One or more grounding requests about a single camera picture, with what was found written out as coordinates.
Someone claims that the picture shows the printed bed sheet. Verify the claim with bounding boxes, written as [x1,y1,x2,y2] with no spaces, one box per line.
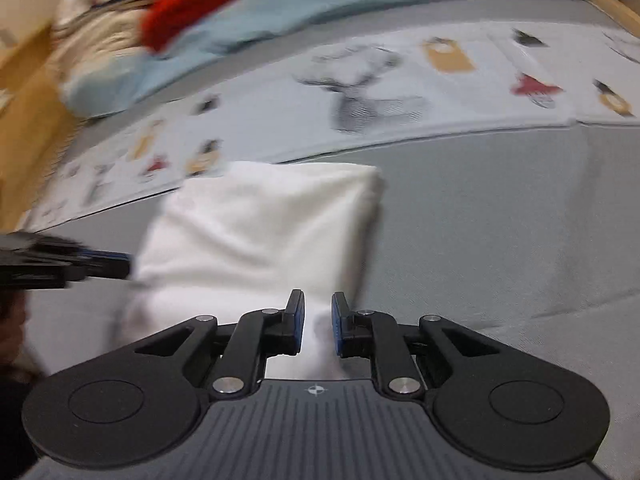
[25,20,640,231]

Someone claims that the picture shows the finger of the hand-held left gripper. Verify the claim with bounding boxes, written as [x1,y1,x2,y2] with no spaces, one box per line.
[62,247,134,281]

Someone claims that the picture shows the red cloth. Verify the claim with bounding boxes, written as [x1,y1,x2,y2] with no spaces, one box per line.
[140,0,314,57]

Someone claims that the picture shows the light blue quilt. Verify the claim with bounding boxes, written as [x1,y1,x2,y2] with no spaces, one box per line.
[59,0,597,119]

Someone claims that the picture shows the white garment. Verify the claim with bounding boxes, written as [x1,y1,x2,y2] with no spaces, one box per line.
[24,160,387,382]

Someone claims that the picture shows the beige fluffy cloth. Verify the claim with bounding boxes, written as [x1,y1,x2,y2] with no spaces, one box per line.
[50,0,201,92]

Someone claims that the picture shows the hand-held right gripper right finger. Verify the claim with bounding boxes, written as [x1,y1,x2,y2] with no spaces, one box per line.
[330,291,504,401]

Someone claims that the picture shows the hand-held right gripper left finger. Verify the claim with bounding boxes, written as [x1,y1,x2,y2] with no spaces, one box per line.
[132,288,307,402]

